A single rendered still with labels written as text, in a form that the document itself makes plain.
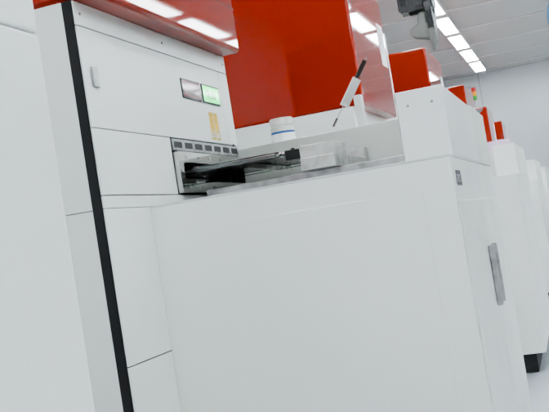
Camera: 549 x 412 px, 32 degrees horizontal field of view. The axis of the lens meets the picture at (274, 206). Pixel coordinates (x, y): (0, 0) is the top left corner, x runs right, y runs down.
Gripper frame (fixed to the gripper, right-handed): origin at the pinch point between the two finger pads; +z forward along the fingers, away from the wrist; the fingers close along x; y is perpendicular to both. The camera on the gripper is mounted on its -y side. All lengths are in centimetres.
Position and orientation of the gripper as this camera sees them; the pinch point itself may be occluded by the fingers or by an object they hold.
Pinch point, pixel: (436, 43)
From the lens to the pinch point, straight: 231.2
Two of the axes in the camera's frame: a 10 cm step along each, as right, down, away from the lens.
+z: 1.6, 9.9, -0.3
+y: -9.4, 1.6, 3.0
